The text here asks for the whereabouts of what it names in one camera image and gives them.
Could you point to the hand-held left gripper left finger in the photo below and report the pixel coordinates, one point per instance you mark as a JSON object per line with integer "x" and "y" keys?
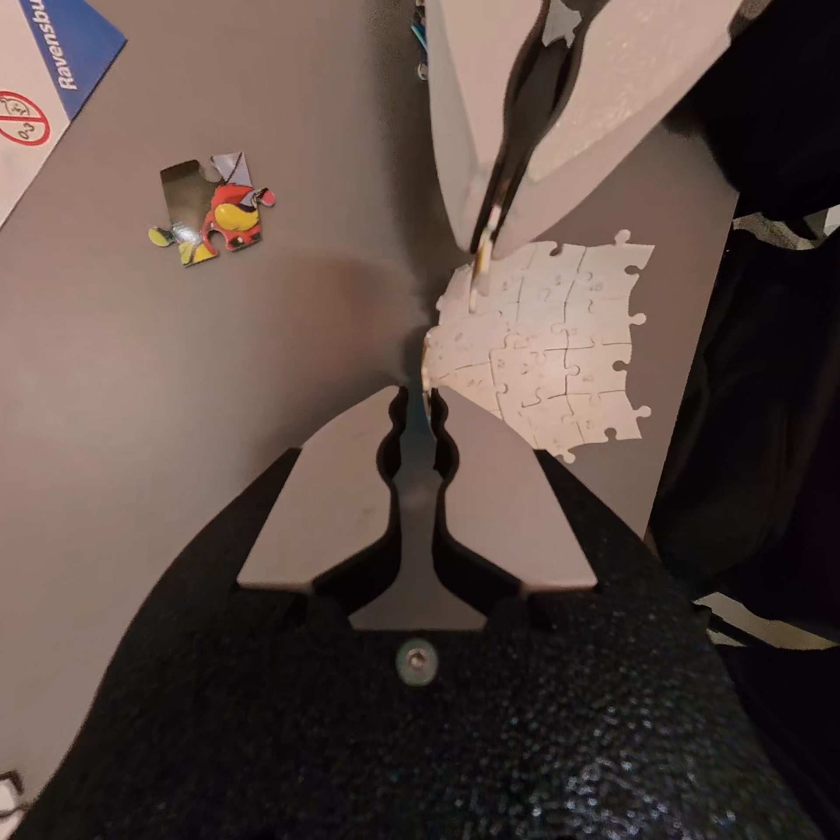
{"x": 321, "y": 512}

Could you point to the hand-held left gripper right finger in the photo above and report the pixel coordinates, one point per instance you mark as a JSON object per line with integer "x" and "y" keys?
{"x": 512, "y": 518}

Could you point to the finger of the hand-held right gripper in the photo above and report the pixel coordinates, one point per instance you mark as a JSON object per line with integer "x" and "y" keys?
{"x": 623, "y": 98}
{"x": 466, "y": 98}

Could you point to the partly built white puzzle ball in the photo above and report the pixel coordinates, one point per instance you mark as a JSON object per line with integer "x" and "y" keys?
{"x": 558, "y": 361}

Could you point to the printed puzzle instruction leaflet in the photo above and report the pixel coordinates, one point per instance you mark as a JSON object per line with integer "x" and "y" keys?
{"x": 39, "y": 79}

